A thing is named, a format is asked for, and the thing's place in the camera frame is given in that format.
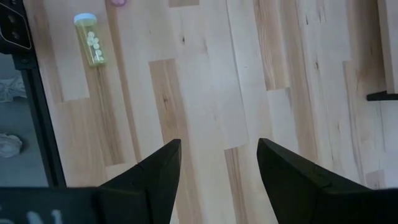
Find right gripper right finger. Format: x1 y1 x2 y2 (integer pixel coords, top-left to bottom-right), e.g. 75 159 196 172
256 138 374 224

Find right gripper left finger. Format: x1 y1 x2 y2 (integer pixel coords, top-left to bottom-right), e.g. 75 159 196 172
98 139 182 224

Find yellow-green bottle white pills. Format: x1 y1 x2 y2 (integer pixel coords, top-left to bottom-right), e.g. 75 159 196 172
73 12 108 68

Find white crumpled cloth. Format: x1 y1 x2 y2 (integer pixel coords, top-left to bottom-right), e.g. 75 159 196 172
0 76 27 103
0 133 24 159

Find black aluminium table frame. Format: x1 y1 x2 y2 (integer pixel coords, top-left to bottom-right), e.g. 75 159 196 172
12 51 68 188

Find black table-level camera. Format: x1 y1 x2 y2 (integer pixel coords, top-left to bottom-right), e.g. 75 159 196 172
0 0 32 54

